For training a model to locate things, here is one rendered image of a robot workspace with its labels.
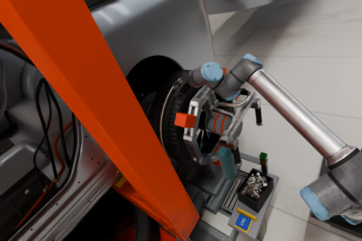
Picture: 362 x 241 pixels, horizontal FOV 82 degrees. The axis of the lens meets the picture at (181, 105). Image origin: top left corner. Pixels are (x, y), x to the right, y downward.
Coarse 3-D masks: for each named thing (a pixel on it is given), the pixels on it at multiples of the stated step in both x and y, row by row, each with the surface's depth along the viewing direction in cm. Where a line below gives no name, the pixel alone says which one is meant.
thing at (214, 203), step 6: (228, 180) 180; (222, 186) 177; (228, 186) 177; (204, 192) 178; (222, 192) 173; (204, 198) 174; (210, 198) 169; (216, 198) 171; (222, 198) 171; (204, 204) 168; (210, 204) 167; (216, 204) 167; (210, 210) 167; (216, 210) 165
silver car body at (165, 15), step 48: (96, 0) 112; (144, 0) 132; (192, 0) 166; (0, 48) 87; (144, 48) 137; (192, 48) 177; (0, 96) 224; (48, 96) 117; (0, 144) 213; (48, 144) 125; (96, 144) 124; (0, 192) 151; (48, 192) 141; (96, 192) 128; (0, 240) 123; (48, 240) 110
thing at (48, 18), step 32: (0, 0) 44; (32, 0) 45; (64, 0) 50; (32, 32) 46; (64, 32) 51; (96, 32) 57; (64, 64) 52; (96, 64) 59; (64, 96) 64; (96, 96) 61; (128, 96) 70; (96, 128) 67; (128, 128) 72; (128, 160) 74; (160, 160) 88; (160, 192) 92; (192, 224) 120
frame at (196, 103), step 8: (208, 88) 123; (200, 96) 123; (208, 96) 122; (192, 104) 118; (200, 104) 116; (192, 112) 120; (200, 112) 118; (232, 112) 156; (192, 128) 116; (184, 136) 119; (192, 136) 116; (192, 144) 117; (216, 144) 153; (192, 152) 127; (200, 152) 126; (192, 160) 132; (200, 160) 128; (208, 160) 137; (216, 160) 144
